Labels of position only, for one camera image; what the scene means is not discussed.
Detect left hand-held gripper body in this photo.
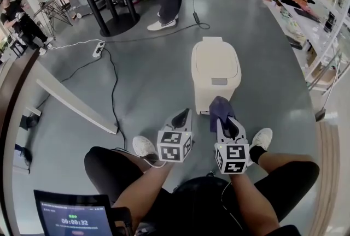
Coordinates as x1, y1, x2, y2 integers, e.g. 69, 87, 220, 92
157, 108, 194, 163

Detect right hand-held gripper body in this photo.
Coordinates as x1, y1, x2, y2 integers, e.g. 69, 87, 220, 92
214, 116, 251, 175

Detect dark purple cloth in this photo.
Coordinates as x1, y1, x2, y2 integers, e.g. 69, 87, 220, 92
208, 95, 237, 133

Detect beige plastic trash bin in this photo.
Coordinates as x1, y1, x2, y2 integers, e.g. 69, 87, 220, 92
191, 36, 242, 116

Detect person's left forearm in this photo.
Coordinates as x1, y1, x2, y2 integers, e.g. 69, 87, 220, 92
112, 161, 176, 231

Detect person's right forearm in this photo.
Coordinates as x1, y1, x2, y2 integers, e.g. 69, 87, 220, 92
229, 173, 280, 236

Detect person's right black sock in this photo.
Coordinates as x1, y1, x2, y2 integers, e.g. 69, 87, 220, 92
249, 145, 267, 165

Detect person's left white shoe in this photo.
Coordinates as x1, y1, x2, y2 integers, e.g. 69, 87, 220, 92
132, 135, 160, 161

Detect person's white shoe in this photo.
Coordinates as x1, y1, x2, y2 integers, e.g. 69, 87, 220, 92
247, 127, 274, 167
132, 135, 160, 161

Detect person's right white shoe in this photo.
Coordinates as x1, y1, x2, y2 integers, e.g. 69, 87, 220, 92
247, 127, 274, 167

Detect person's left leg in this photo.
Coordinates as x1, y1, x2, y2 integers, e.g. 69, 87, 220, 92
112, 149, 146, 173

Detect person's leg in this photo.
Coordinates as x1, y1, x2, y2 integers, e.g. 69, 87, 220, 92
112, 149, 146, 173
256, 152, 307, 176

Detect person's right leg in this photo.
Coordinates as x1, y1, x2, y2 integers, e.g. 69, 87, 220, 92
256, 152, 307, 176

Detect person's black shirt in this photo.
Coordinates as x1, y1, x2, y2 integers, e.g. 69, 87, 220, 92
172, 176, 247, 236

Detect person's black shorts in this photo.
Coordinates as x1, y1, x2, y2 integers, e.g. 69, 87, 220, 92
84, 146, 320, 236

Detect black tablet holder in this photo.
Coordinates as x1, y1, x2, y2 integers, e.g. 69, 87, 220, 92
110, 206, 138, 236

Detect black-headed broom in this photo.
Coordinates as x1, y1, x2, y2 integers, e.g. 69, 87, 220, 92
314, 61, 343, 122

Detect wooden slat platform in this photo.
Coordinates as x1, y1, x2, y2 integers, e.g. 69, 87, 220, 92
311, 120, 341, 236

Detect white power strip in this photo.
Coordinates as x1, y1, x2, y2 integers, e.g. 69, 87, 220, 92
92, 41, 106, 58

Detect brown cardboard carton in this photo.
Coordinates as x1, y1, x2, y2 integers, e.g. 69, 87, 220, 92
306, 48, 337, 86

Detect black tablet screen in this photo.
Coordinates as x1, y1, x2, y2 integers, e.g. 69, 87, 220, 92
33, 190, 114, 236

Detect pale fabric bundle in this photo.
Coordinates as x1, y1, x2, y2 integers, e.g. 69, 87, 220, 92
284, 17, 306, 42

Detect black keyboard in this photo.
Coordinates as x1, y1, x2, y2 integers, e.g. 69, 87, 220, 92
293, 8, 321, 23

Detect white metal shelving rack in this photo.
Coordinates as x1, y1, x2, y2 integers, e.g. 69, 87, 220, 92
250, 0, 350, 92

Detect black boxy appliance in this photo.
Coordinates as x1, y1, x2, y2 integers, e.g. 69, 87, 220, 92
323, 10, 337, 33

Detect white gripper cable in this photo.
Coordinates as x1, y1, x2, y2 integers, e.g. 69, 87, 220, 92
142, 155, 168, 169

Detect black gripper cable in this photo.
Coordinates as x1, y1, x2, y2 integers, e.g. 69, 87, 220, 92
219, 181, 244, 231

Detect black floor cable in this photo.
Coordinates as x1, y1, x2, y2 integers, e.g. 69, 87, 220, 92
35, 46, 127, 151

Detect black cable with adapter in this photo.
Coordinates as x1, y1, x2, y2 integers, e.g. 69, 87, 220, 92
105, 0, 211, 45

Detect white power cable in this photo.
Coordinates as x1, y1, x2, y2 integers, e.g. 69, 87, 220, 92
48, 39, 101, 51

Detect black wire-frame stand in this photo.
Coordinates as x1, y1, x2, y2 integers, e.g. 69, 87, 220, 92
34, 0, 73, 42

